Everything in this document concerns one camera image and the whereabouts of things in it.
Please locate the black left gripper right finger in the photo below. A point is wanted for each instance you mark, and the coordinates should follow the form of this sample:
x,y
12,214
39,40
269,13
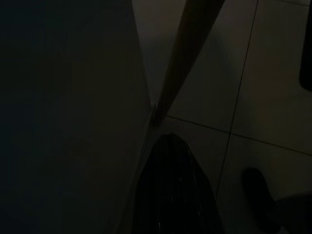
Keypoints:
x,y
192,195

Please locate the black rounded object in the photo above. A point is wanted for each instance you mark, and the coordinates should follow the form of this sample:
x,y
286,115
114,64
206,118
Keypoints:
x,y
306,48

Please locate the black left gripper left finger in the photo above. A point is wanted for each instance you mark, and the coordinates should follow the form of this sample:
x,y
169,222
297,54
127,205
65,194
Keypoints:
x,y
156,190

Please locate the black robot foot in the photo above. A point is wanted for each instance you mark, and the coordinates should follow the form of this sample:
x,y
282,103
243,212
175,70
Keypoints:
x,y
256,185

